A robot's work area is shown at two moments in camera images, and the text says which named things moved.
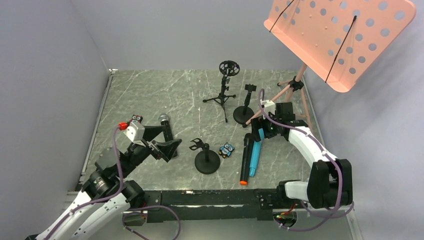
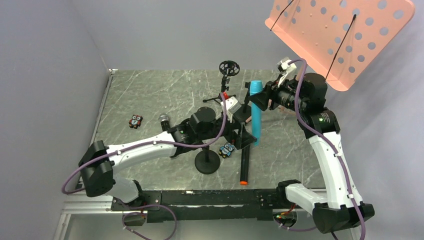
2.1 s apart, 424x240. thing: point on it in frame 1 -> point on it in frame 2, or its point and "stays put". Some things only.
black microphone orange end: x=248 y=146 stays put
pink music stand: x=337 y=41 stays put
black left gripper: x=154 y=147 -> x=238 y=129
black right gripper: x=263 y=127 -> x=269 y=94
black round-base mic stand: x=206 y=161 stays put
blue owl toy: x=225 y=150 stays put
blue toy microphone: x=255 y=153 -> x=256 y=86
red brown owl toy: x=137 y=118 stays put
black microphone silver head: x=164 y=119 stays put
